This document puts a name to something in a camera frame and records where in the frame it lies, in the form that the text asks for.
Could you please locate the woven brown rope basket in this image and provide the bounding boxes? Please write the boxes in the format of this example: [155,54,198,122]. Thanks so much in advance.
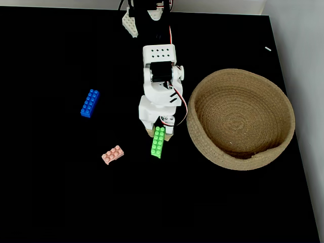
[186,68,296,171]

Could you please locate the green lego block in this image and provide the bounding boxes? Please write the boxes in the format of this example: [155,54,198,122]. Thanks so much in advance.
[150,126,167,159]

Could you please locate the pink lego block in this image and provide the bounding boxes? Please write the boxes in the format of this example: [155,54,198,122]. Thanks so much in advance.
[101,145,125,166]

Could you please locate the blue lego block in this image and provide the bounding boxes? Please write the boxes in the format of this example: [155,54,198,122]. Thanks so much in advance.
[80,89,100,118]

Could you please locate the red and white servo cable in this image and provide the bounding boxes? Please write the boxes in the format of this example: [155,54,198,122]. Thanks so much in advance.
[161,25,189,127]

